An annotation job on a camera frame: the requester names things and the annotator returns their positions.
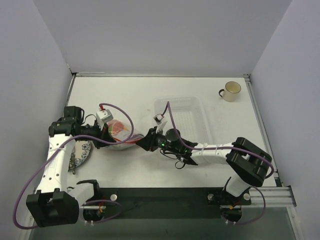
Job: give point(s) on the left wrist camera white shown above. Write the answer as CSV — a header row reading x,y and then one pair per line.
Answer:
x,y
103,117

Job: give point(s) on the white plastic basket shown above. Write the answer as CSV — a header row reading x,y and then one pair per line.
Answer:
x,y
189,117

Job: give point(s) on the blue floral plate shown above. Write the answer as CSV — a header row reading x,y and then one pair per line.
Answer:
x,y
82,150

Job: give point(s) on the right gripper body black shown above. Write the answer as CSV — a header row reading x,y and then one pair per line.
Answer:
x,y
150,140

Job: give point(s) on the cream enamel mug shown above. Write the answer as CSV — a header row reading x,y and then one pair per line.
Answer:
x,y
230,92

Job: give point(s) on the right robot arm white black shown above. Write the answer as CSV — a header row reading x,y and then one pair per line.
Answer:
x,y
248,161

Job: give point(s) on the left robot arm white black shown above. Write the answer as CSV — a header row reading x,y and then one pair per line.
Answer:
x,y
52,204

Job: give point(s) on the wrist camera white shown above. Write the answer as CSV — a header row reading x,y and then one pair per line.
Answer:
x,y
103,117
161,122

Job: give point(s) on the fake watermelon slice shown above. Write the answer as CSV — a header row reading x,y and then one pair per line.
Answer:
x,y
115,127

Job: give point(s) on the clear zip top bag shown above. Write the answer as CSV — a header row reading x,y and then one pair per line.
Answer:
x,y
131,142

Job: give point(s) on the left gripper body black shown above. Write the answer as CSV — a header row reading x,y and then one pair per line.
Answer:
x,y
103,138

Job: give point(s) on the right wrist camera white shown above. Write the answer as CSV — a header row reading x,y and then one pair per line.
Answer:
x,y
161,122

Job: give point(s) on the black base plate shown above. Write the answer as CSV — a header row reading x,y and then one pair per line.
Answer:
x,y
180,203

